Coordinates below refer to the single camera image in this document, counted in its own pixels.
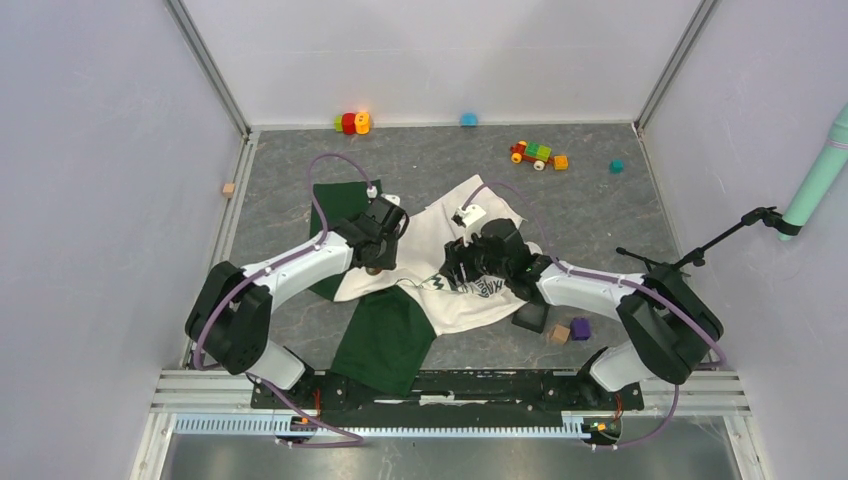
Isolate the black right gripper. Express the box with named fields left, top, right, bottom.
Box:
left=437, top=223, right=510, bottom=288

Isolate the purple cube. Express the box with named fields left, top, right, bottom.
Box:
left=570, top=317, right=592, bottom=341

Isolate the teal padded pole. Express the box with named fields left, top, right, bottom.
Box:
left=778, top=106, right=847, bottom=241

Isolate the black tripod stand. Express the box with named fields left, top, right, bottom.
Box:
left=615, top=206, right=802, bottom=272

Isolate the teal cube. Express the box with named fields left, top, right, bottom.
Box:
left=609, top=159, right=625, bottom=174

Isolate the red green orange toy stack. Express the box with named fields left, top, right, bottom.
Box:
left=334, top=111, right=372, bottom=135

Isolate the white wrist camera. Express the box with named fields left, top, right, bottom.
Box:
left=451, top=204, right=487, bottom=232
left=382, top=194, right=400, bottom=206

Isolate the blue round toy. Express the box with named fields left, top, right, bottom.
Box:
left=459, top=112, right=479, bottom=128

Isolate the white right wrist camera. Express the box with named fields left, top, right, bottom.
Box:
left=451, top=204, right=487, bottom=232

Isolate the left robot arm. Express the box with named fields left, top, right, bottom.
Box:
left=185, top=195, right=409, bottom=408

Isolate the colourful toy block train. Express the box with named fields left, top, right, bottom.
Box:
left=510, top=141, right=569, bottom=171

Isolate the white and green t-shirt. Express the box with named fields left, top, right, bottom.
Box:
left=310, top=175, right=525, bottom=395

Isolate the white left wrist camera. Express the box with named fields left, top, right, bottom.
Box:
left=382, top=194, right=400, bottom=206

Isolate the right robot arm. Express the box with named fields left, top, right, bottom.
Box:
left=440, top=219, right=724, bottom=408

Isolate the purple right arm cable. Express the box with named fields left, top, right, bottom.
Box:
left=460, top=181, right=729, bottom=452

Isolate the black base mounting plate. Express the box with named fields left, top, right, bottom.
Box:
left=286, top=369, right=645, bottom=428

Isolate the black square frame tray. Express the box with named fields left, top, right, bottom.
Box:
left=511, top=303, right=550, bottom=334

